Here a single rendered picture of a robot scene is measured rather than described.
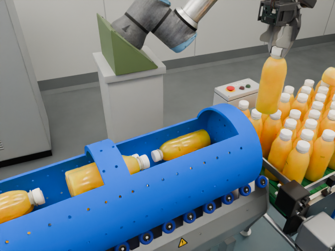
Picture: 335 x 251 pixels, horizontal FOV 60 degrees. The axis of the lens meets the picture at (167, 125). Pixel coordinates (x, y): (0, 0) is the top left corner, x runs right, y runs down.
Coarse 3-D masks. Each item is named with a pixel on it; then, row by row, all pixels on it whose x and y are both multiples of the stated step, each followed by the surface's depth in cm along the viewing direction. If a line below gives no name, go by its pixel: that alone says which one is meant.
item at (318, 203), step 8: (320, 192) 107; (312, 200) 104; (320, 200) 105; (328, 200) 109; (312, 208) 105; (320, 208) 109; (328, 208) 114; (264, 216) 168; (296, 216) 101; (304, 216) 105; (272, 224) 164; (288, 224) 102; (296, 224) 105; (240, 232) 193; (248, 232) 193; (280, 232) 160; (288, 232) 106; (296, 232) 110; (288, 240) 156
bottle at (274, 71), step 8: (272, 56) 86; (280, 56) 85; (264, 64) 89; (272, 64) 86; (280, 64) 86; (264, 72) 89; (272, 72) 87; (280, 72) 86; (264, 80) 89; (272, 80) 88; (280, 80) 88; (264, 88) 90; (272, 88) 89; (280, 88) 90; (264, 96) 92; (272, 96) 91; (280, 96) 92; (256, 104) 96; (264, 104) 93; (272, 104) 92; (264, 112) 94; (272, 112) 94
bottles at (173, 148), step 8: (184, 136) 101; (192, 136) 101; (200, 136) 101; (208, 136) 102; (168, 144) 98; (176, 144) 98; (184, 144) 99; (192, 144) 100; (200, 144) 101; (208, 144) 103; (152, 152) 97; (160, 152) 97; (168, 152) 97; (176, 152) 97; (184, 152) 99; (168, 160) 99; (32, 208) 81
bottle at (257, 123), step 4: (252, 120) 112; (256, 120) 112; (260, 120) 112; (252, 124) 112; (256, 124) 112; (260, 124) 112; (256, 128) 112; (260, 128) 113; (260, 132) 114; (260, 136) 116
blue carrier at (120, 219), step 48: (96, 144) 78; (144, 144) 98; (240, 144) 84; (0, 192) 81; (48, 192) 88; (96, 192) 68; (144, 192) 71; (192, 192) 78; (0, 240) 59; (48, 240) 63; (96, 240) 68
